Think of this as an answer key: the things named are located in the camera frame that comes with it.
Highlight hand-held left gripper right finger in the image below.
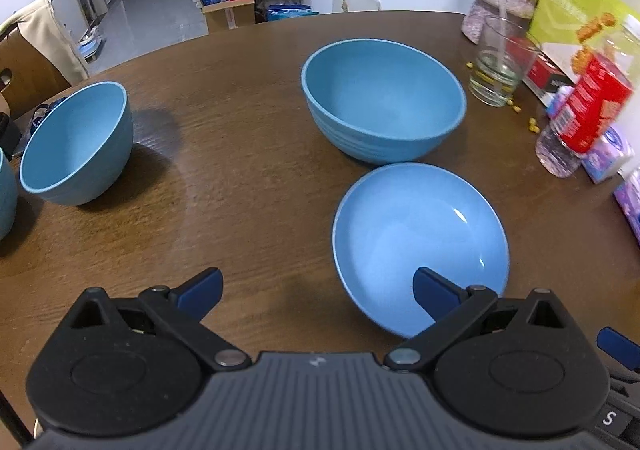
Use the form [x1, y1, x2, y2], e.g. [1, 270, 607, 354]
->
[383, 267, 582, 374]

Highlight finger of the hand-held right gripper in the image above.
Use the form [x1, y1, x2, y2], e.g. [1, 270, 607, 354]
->
[597, 327, 640, 371]

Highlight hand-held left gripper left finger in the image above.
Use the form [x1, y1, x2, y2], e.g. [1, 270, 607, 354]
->
[69, 267, 253, 374]

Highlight blue shallow plate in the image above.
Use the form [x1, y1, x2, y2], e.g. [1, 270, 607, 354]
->
[332, 163, 511, 338]

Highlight blue deep bowl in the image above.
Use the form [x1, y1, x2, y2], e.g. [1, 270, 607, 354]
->
[19, 81, 135, 207]
[300, 38, 468, 165]
[0, 148, 19, 241]

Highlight small purple tissue packet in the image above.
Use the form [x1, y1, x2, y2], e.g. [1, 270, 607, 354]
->
[580, 126, 635, 185]

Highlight scattered yellow kernels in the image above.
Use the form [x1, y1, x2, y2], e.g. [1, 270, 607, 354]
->
[465, 60, 541, 133]

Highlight clear drinking glass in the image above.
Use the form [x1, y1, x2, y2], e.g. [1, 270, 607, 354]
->
[468, 16, 543, 108]

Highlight red label plastic bottle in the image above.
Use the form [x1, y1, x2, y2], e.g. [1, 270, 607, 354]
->
[535, 14, 640, 179]

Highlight small red box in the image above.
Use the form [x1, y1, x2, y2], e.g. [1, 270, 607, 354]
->
[522, 37, 576, 108]

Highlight white floor appliance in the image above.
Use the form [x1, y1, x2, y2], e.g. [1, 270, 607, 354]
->
[74, 27, 107, 61]

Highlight clear straw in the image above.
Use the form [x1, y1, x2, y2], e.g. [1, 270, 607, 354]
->
[492, 0, 511, 60]

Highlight brown cardboard box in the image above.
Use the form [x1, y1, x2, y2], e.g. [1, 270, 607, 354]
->
[201, 0, 256, 34]

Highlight blue white packet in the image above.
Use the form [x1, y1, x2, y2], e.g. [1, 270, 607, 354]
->
[266, 4, 321, 22]

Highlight beige cloth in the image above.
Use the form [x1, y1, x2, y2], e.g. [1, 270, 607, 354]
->
[0, 0, 91, 85]

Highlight green paper bag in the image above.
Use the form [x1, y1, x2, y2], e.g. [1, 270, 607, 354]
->
[527, 0, 640, 75]

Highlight blue lanyard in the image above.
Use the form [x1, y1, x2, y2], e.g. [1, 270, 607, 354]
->
[29, 97, 68, 135]

